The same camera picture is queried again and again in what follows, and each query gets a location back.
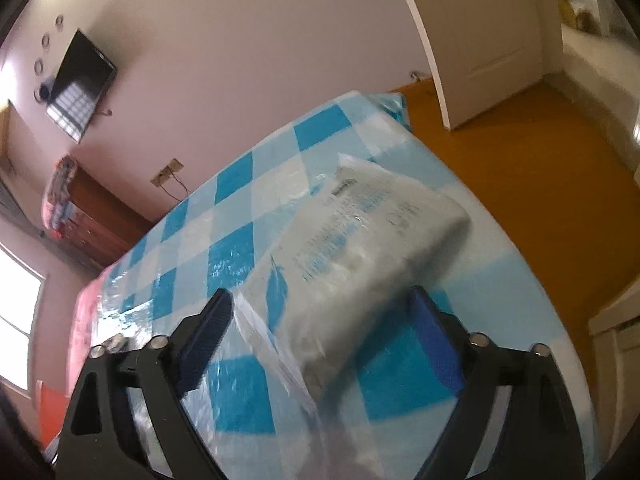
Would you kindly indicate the round wall ornament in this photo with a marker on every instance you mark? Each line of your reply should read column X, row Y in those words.
column 47, row 40
column 39, row 66
column 60, row 22

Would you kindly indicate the cream door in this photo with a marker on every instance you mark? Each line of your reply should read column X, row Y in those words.
column 480, row 35

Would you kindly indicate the window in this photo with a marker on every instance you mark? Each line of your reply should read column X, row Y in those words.
column 15, row 310

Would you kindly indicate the red box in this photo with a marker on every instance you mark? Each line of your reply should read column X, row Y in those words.
column 52, row 410

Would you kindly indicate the white pouch with blue mark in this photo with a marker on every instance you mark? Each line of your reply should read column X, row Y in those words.
column 360, row 250

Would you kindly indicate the grey curtain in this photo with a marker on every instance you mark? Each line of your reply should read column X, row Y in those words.
column 12, row 200

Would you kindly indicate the folded patterned blankets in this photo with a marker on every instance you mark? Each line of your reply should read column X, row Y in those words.
column 57, row 195

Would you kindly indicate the black wall television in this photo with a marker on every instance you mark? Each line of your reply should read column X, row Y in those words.
column 80, row 87

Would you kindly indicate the brown wooden cabinet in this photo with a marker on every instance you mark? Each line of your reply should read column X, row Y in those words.
column 105, row 220

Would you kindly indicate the pink bed sheet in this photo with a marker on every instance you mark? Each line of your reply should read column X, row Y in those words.
column 82, row 330

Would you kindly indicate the beige wall socket panel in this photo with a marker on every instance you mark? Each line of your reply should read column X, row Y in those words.
column 167, row 171

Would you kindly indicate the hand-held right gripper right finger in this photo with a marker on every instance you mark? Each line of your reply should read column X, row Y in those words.
column 430, row 340

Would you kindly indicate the white cabinet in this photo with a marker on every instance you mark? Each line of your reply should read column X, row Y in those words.
column 617, row 340

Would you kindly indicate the blue checkered tablecloth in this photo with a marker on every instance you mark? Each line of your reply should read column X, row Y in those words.
column 240, row 260

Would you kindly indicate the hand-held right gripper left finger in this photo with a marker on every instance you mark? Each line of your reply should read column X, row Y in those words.
column 205, row 345

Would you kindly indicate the blue wall ornament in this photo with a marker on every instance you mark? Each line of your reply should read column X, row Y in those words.
column 45, row 91

